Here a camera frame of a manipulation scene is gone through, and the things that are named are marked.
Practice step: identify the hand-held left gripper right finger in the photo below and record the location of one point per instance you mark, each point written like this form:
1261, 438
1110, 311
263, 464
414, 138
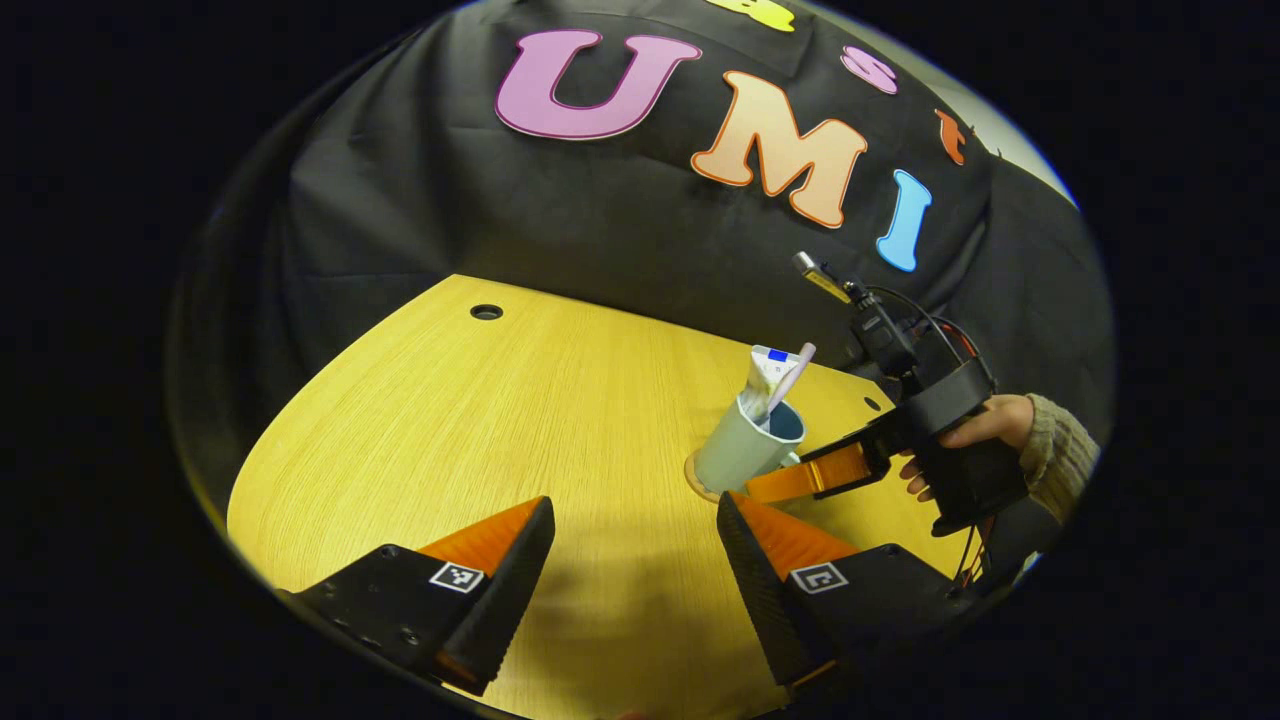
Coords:
755, 590

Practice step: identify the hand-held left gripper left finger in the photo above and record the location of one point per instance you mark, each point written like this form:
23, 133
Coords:
520, 575

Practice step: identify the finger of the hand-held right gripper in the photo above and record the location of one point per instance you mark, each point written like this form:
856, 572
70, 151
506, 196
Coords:
810, 478

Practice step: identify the white toothpaste tube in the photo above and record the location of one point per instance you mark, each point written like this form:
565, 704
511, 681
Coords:
765, 385

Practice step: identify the white toothbrush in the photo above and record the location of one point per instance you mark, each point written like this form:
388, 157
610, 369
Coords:
795, 375

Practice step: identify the round cork coaster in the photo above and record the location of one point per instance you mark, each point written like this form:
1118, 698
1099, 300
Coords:
698, 485

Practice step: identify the yellow wooden desktop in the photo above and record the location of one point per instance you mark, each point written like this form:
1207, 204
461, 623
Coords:
450, 440

